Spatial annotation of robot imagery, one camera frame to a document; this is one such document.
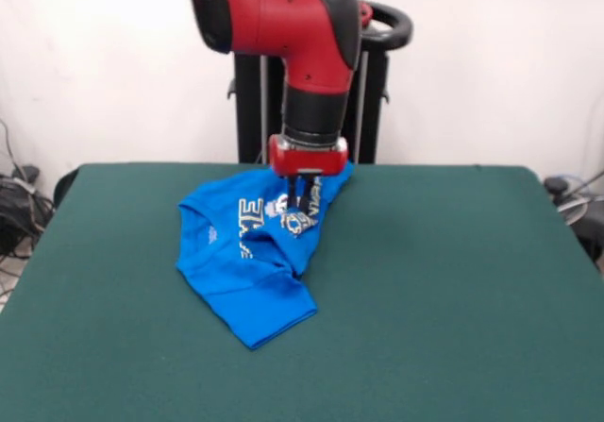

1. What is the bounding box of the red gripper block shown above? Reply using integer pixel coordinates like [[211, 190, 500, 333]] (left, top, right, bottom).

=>
[[268, 134, 350, 214]]

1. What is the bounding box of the blue printed t-shirt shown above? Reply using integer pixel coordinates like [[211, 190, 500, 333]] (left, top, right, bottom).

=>
[[176, 160, 356, 352]]

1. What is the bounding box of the dark green table cloth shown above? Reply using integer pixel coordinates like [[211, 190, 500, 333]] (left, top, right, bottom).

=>
[[0, 161, 604, 422]]

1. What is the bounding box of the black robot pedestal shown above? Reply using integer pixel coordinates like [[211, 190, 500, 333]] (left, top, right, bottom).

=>
[[226, 0, 414, 164]]

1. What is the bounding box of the black cable tangle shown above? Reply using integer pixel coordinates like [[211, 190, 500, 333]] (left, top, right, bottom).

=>
[[542, 170, 604, 265], [0, 119, 56, 259]]

